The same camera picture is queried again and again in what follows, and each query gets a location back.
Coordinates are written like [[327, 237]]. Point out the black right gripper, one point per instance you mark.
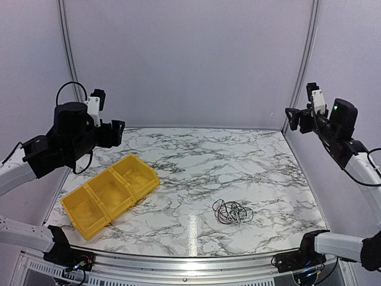
[[297, 113]]

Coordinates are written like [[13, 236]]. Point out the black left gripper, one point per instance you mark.
[[108, 140]]

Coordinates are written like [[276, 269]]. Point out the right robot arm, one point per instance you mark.
[[334, 129]]

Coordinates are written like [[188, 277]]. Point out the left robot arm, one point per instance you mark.
[[77, 130]]

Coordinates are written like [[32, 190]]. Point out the yellow bin right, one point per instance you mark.
[[140, 177]]

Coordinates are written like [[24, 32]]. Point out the yellow bin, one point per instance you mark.
[[140, 177], [85, 211], [112, 192]]

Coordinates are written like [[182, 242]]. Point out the yellow bin middle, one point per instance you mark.
[[112, 192]]

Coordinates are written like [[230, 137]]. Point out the yellow bin left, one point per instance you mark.
[[85, 211]]

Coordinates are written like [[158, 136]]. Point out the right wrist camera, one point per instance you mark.
[[316, 98]]

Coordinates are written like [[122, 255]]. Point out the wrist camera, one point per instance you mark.
[[95, 104], [316, 98]]

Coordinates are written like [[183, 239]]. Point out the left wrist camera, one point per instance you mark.
[[95, 104]]

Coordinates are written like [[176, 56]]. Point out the right frame post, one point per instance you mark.
[[307, 52]]

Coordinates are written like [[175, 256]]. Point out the frame post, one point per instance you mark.
[[79, 92], [307, 52]]

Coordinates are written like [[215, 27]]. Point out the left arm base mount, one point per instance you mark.
[[63, 254]]

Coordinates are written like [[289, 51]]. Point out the left frame post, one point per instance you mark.
[[79, 92]]

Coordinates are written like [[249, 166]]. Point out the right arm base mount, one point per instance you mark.
[[305, 256]]

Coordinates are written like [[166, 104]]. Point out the aluminium front rail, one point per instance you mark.
[[129, 269]]

